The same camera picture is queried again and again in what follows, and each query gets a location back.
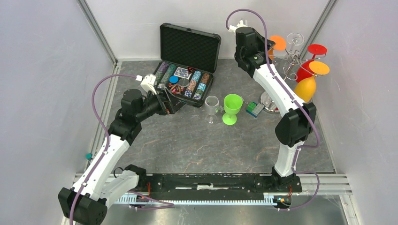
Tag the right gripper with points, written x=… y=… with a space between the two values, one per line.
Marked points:
x=261 y=39

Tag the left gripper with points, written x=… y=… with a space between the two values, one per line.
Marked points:
x=171 y=104

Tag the orange wine glass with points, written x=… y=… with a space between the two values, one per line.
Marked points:
x=279 y=45

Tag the clear wine glass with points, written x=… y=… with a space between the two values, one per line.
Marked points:
x=294 y=39
x=211 y=108

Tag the green wine glass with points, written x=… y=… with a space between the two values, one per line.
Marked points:
x=232 y=106

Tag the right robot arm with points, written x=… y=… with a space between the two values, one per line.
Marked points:
x=297 y=121

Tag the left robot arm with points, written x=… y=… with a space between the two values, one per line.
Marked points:
x=88 y=200

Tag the chrome wine glass rack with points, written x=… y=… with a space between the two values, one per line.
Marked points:
x=288 y=63

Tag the red wine glass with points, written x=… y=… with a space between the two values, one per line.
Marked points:
x=318 y=51

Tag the yellow wine glass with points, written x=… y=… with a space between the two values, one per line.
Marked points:
x=306 y=88

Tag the blue dealer chip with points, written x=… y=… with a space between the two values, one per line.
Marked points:
x=174 y=79

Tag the grey round puck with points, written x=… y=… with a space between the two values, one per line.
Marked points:
x=183 y=82

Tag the playing card deck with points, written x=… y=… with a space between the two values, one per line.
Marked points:
x=182 y=73

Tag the black poker chip case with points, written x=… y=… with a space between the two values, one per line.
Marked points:
x=194 y=50

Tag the green blue toy bricks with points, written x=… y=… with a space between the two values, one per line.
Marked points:
x=254 y=109

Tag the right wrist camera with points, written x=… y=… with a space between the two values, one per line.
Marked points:
x=241 y=23

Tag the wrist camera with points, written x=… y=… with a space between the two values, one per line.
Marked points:
x=147 y=83
x=241 y=23

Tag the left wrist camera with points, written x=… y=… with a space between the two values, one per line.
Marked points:
x=147 y=83

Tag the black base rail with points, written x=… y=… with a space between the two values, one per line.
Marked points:
x=216 y=186

